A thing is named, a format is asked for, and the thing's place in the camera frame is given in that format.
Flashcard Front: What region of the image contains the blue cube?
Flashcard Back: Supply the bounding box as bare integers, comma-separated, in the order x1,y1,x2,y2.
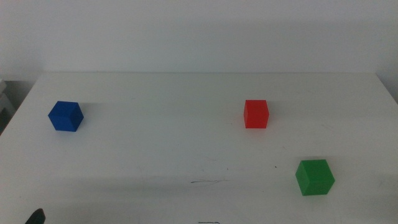
47,100,85,133

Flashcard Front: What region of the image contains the green cube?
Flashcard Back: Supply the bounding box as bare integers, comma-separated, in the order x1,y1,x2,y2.
295,159,336,197

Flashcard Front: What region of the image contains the red cube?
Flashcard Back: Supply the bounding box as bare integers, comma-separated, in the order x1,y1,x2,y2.
243,99,270,129

